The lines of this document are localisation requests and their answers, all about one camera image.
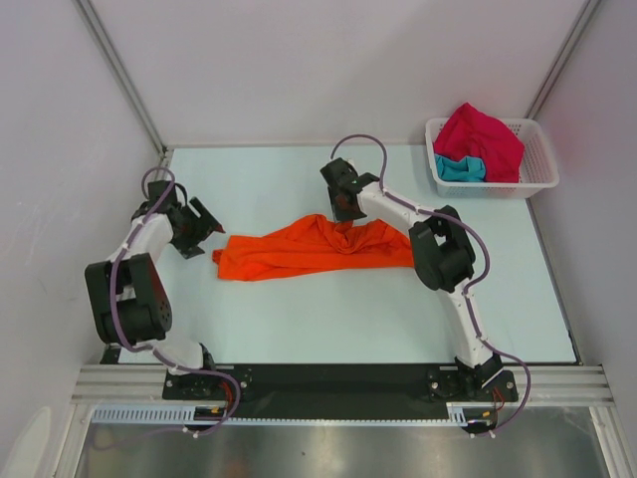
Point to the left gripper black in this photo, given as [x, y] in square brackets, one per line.
[189, 247]

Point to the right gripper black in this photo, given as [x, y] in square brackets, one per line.
[340, 215]

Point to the orange t shirt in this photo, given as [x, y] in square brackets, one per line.
[312, 245]

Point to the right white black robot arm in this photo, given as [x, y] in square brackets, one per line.
[443, 260]

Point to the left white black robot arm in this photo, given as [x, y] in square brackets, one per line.
[188, 365]

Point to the teal t shirt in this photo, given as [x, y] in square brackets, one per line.
[467, 169]

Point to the magenta t shirt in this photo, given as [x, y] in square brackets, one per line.
[469, 132]

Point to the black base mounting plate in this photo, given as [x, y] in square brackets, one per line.
[391, 391]

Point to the white plastic laundry basket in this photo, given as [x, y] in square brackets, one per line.
[538, 169]

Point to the left white slotted cable duct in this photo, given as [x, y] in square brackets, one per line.
[158, 414]

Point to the white slotted cable duct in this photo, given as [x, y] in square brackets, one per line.
[158, 414]
[467, 413]

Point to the right white slotted cable duct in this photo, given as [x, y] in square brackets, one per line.
[467, 413]

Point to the left aluminium corner post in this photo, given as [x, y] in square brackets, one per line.
[106, 46]

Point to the aluminium corner post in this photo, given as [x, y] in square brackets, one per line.
[575, 35]
[106, 46]

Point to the right aluminium corner post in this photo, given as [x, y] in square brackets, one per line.
[575, 35]

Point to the aluminium front frame rail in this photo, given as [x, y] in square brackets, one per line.
[551, 385]

